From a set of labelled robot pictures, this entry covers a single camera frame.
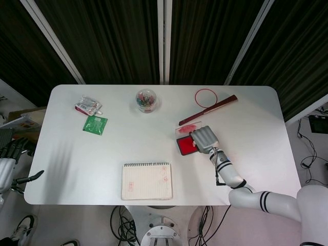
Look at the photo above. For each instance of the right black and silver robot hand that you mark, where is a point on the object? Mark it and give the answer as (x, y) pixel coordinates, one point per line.
(205, 139)

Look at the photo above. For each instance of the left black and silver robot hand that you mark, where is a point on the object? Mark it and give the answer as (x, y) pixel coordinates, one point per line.
(6, 171)

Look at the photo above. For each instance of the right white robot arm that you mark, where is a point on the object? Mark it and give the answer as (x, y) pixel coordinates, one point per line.
(256, 198)

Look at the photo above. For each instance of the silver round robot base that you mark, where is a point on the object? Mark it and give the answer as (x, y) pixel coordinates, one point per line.
(160, 235)

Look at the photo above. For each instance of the red ink pad black case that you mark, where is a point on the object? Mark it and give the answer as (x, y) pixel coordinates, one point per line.
(185, 146)

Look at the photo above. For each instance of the clear ink pad lid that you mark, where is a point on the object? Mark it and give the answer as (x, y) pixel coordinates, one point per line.
(185, 129)

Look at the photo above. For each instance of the dark red folded fan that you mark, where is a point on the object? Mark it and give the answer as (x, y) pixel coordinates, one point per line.
(207, 110)

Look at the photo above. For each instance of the black ribbed case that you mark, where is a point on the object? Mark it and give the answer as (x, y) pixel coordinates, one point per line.
(5, 137)

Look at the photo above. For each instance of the cardboard box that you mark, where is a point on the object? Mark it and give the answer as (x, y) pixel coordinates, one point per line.
(25, 120)

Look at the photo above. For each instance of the black and white sneaker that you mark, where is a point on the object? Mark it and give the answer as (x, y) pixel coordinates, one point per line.
(25, 226)

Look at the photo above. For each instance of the clear jar of coloured clips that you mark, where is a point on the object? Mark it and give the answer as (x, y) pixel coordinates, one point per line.
(146, 101)

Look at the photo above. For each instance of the spiral lined notebook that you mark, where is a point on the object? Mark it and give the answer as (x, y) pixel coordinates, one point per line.
(147, 182)

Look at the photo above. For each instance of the dark sneaker toe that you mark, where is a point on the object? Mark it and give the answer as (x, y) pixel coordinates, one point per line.
(70, 243)

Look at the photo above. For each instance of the green foil packet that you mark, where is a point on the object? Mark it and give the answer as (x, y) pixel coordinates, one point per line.
(95, 124)

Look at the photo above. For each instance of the dark curtain panel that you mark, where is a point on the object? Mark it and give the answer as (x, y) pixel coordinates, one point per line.
(294, 51)
(210, 38)
(23, 51)
(107, 38)

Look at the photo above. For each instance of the black floor box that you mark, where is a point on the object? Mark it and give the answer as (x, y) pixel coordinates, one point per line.
(319, 124)

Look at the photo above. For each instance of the white table pedestal base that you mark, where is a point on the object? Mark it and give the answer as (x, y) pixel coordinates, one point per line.
(134, 217)

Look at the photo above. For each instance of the white frame post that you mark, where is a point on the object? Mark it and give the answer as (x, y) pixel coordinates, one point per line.
(164, 41)
(52, 41)
(248, 41)

